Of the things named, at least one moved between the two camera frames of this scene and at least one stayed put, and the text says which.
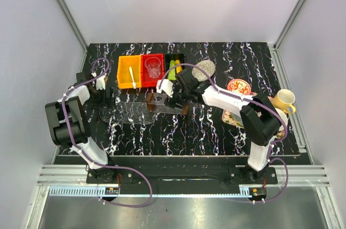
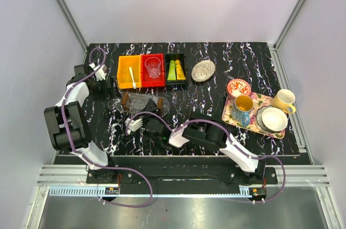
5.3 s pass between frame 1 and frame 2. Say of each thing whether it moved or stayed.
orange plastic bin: stayed
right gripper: moved
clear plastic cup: stayed
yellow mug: stayed
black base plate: stayed
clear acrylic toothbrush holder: moved
